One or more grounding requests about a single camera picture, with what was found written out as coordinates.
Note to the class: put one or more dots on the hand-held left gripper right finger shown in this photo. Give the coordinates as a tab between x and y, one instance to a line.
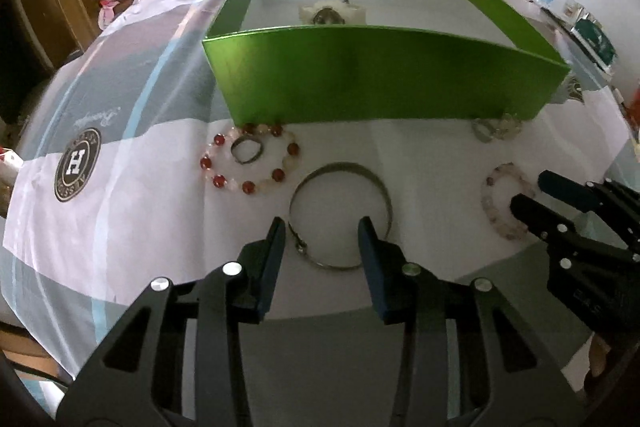
375	267

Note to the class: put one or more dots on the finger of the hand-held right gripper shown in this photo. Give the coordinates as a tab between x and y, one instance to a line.
535	217
562	189

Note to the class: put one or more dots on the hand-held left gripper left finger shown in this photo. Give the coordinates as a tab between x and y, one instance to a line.
270	267

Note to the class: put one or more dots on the silver bangle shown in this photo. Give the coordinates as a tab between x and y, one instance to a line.
345	167

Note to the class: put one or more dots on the green cardboard box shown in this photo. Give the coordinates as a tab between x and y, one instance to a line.
375	77

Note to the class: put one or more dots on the white wristwatch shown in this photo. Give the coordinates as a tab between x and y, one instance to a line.
330	14

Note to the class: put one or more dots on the person's right hand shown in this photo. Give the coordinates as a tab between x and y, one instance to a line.
597	359

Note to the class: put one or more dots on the printed grey and white tablecloth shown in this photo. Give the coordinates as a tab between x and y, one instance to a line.
150	232

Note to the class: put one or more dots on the dark green carton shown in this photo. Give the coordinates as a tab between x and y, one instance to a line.
595	39

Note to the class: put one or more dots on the small white carton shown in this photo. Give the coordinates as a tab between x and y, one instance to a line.
571	8

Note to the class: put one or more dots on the white and pink shopping bag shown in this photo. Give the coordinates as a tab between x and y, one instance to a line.
9	159

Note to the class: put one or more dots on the pink cloth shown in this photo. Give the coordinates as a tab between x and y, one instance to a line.
106	17

